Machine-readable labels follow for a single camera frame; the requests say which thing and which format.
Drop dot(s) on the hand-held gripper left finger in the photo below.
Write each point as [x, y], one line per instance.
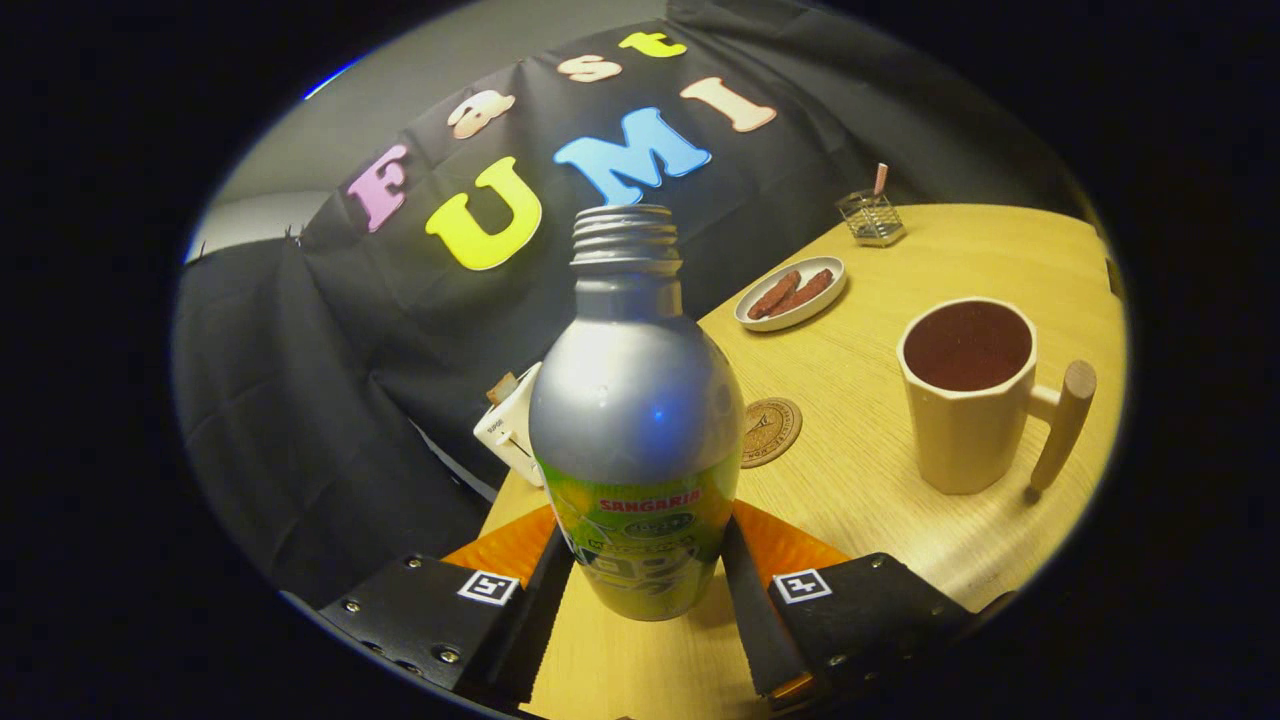
[420, 615]

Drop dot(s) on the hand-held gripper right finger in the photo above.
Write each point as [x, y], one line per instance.
[860, 610]

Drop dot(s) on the round wooden coaster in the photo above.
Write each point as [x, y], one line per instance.
[772, 432]

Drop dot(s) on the silver juice bottle green label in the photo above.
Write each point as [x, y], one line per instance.
[635, 400]

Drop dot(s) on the wooden table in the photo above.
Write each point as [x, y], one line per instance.
[860, 480]

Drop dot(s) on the white toaster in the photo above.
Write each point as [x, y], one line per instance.
[512, 435]

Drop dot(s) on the black backdrop cloth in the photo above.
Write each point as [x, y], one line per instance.
[330, 400]

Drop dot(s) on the toast slice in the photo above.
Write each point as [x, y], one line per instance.
[501, 388]

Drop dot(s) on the white oval plate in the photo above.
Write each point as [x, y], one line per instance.
[790, 315]

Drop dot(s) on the brown sausage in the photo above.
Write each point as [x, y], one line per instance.
[805, 292]
[772, 296]

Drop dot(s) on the pink stick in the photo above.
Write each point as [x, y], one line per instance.
[881, 178]

